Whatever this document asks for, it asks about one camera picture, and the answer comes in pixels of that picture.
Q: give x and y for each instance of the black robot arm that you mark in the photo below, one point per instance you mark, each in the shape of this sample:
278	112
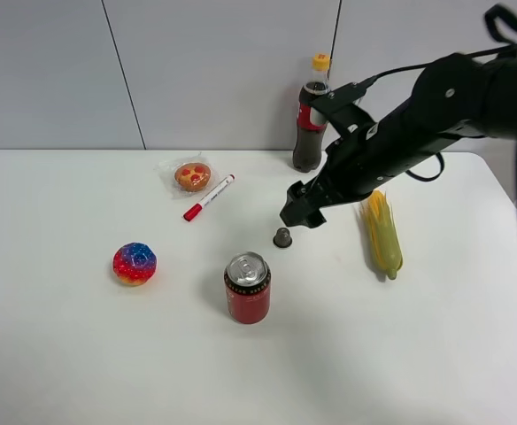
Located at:
454	97

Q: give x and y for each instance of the red blue speckled donut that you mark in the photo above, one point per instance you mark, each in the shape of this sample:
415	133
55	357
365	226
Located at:
134	264

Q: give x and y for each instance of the small grey coffee capsule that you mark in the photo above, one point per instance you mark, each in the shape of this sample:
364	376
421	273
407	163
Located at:
282	238

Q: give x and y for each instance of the toy corn cob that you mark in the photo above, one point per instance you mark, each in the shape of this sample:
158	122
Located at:
377	216

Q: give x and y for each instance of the red soda can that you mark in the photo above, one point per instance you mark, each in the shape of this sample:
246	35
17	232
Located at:
247	279

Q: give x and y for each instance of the wrapped toy pizza bun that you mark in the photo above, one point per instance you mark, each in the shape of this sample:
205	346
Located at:
186	175

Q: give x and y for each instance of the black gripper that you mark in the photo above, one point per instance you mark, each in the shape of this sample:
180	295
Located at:
369	154

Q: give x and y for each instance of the cola bottle yellow cap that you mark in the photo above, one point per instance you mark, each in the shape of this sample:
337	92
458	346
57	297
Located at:
311	125

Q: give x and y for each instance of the red white marker pen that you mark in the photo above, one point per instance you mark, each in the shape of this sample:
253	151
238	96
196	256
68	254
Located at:
198	207

